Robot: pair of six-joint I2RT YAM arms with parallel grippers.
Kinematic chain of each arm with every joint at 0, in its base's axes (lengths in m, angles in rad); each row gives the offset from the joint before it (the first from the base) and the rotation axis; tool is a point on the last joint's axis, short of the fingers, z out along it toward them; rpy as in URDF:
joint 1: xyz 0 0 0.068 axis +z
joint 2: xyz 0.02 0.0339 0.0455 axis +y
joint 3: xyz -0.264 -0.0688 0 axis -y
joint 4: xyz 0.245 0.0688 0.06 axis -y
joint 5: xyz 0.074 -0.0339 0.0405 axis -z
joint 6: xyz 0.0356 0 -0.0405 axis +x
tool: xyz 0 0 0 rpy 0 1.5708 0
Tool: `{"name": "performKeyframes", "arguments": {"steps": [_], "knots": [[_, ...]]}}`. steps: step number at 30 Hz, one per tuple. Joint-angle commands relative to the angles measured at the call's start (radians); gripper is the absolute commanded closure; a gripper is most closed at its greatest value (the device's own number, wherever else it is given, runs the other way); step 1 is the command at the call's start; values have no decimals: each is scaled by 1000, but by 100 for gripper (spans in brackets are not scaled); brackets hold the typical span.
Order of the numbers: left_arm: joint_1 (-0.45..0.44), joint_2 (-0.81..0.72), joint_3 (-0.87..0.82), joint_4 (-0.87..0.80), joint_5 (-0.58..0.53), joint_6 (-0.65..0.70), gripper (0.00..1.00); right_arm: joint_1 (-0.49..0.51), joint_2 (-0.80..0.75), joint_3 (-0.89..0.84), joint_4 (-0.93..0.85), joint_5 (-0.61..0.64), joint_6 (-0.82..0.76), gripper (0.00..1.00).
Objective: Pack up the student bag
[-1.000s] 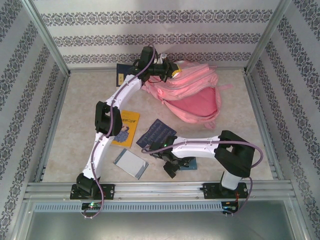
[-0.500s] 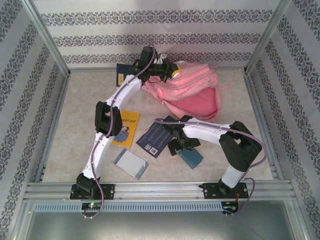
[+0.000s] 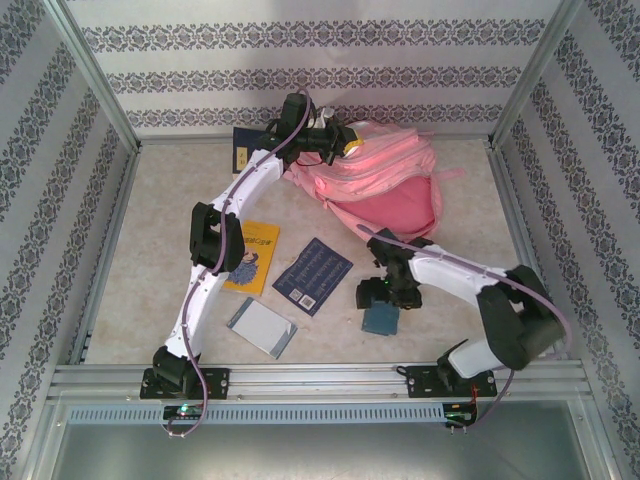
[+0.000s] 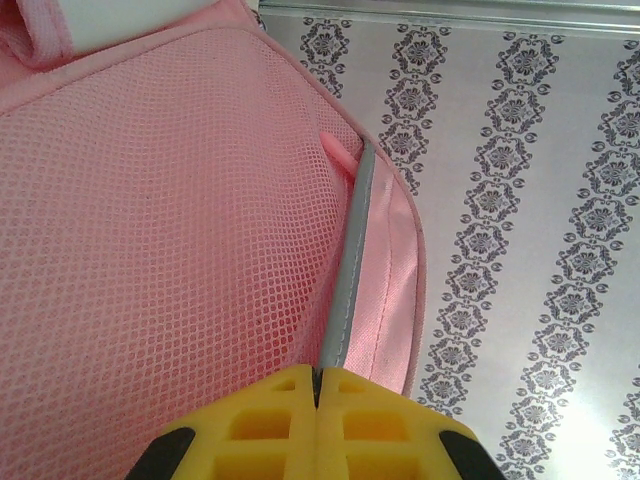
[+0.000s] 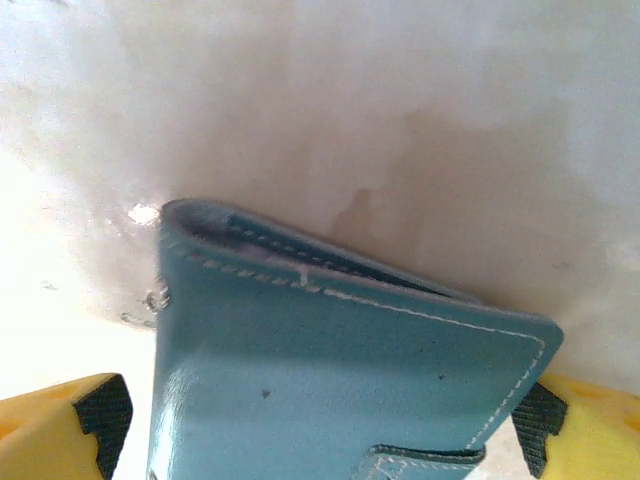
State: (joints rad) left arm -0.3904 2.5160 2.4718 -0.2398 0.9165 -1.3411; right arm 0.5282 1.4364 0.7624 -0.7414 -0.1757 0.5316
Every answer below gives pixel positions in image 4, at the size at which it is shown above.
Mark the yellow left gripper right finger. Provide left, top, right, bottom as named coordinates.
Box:
left=317, top=368, right=506, bottom=480

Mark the aluminium right corner post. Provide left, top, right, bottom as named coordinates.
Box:
left=257, top=0, right=640, bottom=37

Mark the pink backpack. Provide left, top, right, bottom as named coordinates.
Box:
left=0, top=0, right=429, bottom=480

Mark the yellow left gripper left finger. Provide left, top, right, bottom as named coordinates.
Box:
left=129, top=364, right=319, bottom=480

